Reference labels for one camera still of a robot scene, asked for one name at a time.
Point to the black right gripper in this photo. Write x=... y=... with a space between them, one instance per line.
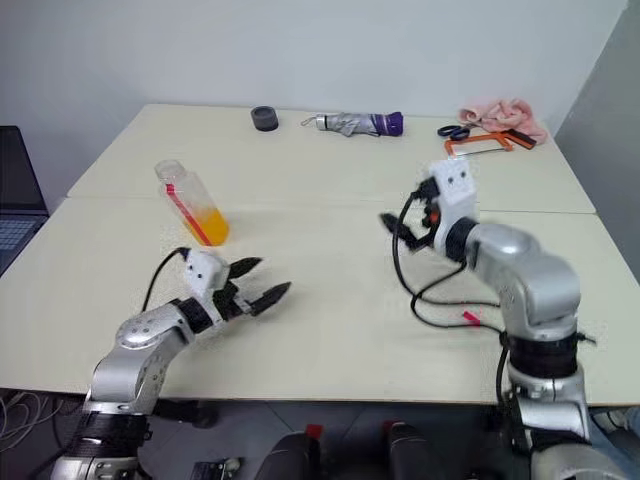
x=429 y=236

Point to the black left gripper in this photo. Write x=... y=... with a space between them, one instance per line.
x=232 y=302

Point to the bottle with orange juice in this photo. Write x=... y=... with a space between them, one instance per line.
x=212 y=227

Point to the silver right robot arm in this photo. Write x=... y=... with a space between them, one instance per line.
x=530 y=280

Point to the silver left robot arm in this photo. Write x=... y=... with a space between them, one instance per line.
x=145 y=330

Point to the orange hacksaw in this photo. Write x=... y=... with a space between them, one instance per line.
x=452 y=146

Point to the folded grey purple umbrella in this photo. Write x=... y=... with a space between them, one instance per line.
x=355 y=123

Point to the black red hand tool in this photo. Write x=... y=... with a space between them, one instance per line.
x=521 y=138

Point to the small red tag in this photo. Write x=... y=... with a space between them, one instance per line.
x=313 y=432

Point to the pink towel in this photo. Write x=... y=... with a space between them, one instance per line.
x=510 y=112

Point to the dark rounded shape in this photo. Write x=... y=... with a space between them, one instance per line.
x=415 y=455
x=290 y=460

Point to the dark laptop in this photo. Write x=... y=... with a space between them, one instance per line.
x=17 y=200

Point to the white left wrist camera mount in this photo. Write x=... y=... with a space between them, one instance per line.
x=202 y=272

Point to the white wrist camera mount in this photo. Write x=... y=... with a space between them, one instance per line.
x=457 y=190
x=202 y=272

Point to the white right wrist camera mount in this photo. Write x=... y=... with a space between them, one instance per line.
x=457 y=190

